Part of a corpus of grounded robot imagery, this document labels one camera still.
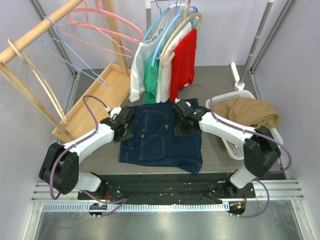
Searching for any blue denim skirt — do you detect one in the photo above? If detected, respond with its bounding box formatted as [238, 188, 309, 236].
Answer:
[119, 102, 203, 175]

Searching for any light blue wire hanger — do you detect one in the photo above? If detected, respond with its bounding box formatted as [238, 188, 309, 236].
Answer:
[36, 16, 108, 87]

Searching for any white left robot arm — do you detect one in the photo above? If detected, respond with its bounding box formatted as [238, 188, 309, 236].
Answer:
[38, 107, 135, 200]

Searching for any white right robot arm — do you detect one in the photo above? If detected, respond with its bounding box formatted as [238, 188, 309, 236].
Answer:
[172, 98, 281, 198]

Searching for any beige plastic hanger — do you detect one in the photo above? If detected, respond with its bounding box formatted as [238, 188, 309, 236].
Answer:
[160, 0, 203, 68]

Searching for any pink plastic hanger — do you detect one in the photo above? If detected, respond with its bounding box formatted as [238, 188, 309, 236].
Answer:
[66, 0, 144, 44]

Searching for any blue plastic hanger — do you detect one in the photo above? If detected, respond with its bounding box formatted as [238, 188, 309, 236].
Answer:
[151, 5, 184, 67]

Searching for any teal plastic hanger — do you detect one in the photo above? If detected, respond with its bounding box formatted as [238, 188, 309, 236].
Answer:
[140, 0, 179, 46]

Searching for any wooden hanger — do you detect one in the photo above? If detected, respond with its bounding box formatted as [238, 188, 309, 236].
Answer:
[7, 38, 68, 124]

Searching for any white hanging shirt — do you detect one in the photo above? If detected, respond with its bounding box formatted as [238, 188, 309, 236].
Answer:
[155, 22, 192, 103]

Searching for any red hanging shirt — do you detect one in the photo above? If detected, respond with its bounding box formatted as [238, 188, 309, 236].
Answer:
[169, 28, 197, 102]

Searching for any green hanging shirt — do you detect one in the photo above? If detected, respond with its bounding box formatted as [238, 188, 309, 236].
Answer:
[144, 56, 160, 104]

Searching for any white rack foot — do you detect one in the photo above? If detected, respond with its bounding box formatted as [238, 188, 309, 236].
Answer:
[229, 62, 245, 91]

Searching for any white plastic laundry basket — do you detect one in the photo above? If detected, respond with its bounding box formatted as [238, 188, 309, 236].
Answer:
[205, 90, 283, 144]

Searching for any metal garment rack pole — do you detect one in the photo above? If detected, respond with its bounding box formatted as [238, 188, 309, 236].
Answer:
[238, 0, 274, 88]

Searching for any tan cloth garment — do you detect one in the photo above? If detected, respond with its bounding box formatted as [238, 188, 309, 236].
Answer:
[213, 96, 280, 129]

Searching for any white long sleeve shirt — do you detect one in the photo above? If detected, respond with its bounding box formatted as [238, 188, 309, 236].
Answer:
[129, 4, 186, 103]

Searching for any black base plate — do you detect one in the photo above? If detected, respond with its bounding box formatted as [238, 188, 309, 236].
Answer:
[93, 173, 256, 205]

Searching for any pink wire hanger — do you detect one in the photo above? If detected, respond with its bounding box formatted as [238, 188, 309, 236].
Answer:
[57, 16, 134, 58]

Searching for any wooden rack rail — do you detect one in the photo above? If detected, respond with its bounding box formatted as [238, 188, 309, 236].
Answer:
[0, 0, 82, 64]

